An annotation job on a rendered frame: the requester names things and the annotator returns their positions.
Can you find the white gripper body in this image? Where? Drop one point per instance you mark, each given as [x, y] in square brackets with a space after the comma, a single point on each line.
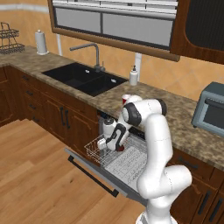
[101, 143]

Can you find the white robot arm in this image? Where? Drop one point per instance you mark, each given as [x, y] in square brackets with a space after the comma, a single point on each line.
[156, 145]

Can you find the dark red bowl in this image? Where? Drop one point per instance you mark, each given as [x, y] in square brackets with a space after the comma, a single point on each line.
[120, 148]

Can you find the dark wood cupboard door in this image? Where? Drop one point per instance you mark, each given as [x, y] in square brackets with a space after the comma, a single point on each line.
[186, 204]
[84, 131]
[219, 210]
[54, 119]

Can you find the grey dishwasher door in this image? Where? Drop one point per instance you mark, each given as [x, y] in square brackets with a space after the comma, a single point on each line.
[96, 172]

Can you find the red cup with white rim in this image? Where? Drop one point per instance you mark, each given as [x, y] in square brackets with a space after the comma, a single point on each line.
[124, 99]

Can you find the dark wood drawer front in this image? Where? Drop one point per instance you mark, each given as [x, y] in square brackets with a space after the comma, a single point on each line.
[204, 169]
[38, 108]
[30, 80]
[40, 121]
[35, 94]

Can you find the black double sink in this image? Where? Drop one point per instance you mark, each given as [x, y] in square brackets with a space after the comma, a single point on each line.
[84, 78]

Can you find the white soap dispenser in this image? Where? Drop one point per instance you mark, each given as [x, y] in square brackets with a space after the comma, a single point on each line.
[133, 77]

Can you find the grey tap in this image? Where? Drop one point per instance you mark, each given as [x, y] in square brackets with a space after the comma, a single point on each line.
[96, 55]

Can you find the dark wood corner cupboard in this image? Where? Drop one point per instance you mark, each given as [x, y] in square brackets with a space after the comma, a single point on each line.
[7, 96]

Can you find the grey-blue toaster oven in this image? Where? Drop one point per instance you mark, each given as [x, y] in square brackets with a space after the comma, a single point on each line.
[208, 108]

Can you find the white paper towel roll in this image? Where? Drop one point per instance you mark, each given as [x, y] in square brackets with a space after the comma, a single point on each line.
[41, 42]

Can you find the window with white blinds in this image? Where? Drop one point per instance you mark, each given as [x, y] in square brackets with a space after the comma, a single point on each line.
[116, 23]

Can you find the white wall post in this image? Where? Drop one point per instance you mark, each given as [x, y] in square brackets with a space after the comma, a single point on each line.
[138, 62]
[59, 44]

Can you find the dark wood wall cupboard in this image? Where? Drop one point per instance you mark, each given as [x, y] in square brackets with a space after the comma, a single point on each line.
[201, 29]

